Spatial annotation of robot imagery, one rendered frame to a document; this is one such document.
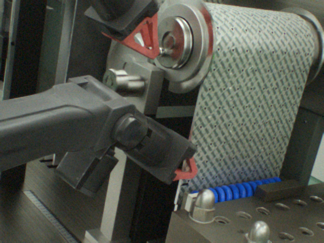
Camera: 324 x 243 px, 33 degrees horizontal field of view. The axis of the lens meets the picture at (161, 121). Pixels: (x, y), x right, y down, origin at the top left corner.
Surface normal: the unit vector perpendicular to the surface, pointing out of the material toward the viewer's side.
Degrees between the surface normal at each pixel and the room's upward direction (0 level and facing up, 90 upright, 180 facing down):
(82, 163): 69
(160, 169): 60
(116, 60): 90
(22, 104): 15
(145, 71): 90
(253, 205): 0
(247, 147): 90
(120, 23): 48
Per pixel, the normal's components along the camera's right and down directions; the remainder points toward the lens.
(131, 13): -0.46, -0.59
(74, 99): 0.41, -0.83
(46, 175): 0.19, -0.93
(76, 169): -0.29, -0.14
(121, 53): -0.78, 0.04
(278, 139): 0.59, 0.36
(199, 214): -0.38, 0.22
